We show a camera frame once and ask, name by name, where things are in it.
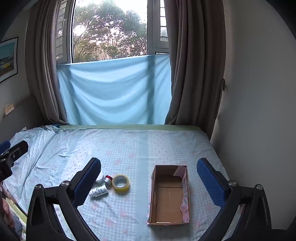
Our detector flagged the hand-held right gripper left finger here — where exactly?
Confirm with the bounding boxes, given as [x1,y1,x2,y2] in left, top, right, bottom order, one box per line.
[26,158,101,241]

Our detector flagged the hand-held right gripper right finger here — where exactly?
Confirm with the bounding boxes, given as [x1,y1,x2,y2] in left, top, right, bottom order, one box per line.
[196,158,272,241]

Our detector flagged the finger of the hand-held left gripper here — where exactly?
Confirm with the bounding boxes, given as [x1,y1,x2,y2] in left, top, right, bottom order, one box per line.
[0,140,11,153]
[0,140,29,163]

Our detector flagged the white printed bottle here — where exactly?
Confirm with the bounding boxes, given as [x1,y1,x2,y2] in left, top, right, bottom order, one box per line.
[90,184,109,198]

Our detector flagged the clear packing tape roll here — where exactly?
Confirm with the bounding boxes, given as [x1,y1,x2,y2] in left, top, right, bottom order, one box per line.
[112,174,130,193]

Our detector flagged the brown cardboard box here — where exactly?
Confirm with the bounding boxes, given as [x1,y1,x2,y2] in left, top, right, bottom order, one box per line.
[146,164,191,226]

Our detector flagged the person's left hand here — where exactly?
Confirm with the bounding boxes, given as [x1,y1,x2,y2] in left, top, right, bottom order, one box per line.
[0,198,15,229]

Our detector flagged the beige headboard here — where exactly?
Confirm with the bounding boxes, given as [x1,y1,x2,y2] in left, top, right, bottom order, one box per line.
[0,93,45,144]

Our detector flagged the grey brown curtain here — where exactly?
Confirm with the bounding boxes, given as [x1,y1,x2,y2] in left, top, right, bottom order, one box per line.
[164,0,226,139]
[25,0,75,124]

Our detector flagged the light blue hanging cloth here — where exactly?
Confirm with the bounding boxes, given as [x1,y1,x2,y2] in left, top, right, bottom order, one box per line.
[57,54,173,126]

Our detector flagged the tree outside window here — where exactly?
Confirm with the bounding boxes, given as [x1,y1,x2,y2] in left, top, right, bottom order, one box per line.
[73,0,148,63]

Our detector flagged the framed wall picture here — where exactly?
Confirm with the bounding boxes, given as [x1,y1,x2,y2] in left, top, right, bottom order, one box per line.
[0,37,19,83]

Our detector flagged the white window frame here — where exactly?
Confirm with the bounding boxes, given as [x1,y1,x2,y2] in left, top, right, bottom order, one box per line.
[55,0,170,64]

